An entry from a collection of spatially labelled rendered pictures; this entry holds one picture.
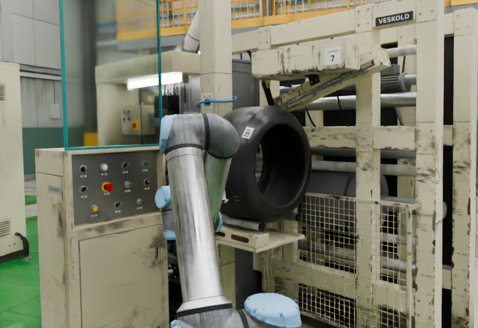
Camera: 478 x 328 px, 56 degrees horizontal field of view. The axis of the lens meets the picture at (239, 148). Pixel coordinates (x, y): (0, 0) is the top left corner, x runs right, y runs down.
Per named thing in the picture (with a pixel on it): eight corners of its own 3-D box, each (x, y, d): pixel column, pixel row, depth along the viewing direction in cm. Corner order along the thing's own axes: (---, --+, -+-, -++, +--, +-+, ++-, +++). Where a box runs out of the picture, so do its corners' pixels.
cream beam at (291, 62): (250, 79, 253) (250, 53, 252) (279, 81, 270) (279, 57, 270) (345, 67, 210) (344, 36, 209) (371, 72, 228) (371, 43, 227)
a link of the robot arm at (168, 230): (193, 237, 178) (190, 205, 181) (164, 240, 176) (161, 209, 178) (190, 238, 187) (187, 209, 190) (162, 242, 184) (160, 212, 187)
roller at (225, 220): (211, 211, 233) (217, 214, 236) (208, 219, 232) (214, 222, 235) (261, 220, 208) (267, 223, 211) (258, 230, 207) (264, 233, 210)
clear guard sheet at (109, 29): (64, 150, 210) (56, -57, 205) (161, 145, 249) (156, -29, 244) (65, 150, 208) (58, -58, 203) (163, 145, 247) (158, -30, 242)
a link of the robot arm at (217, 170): (240, 103, 143) (216, 214, 194) (202, 105, 140) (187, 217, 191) (249, 130, 136) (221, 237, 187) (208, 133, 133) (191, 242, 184)
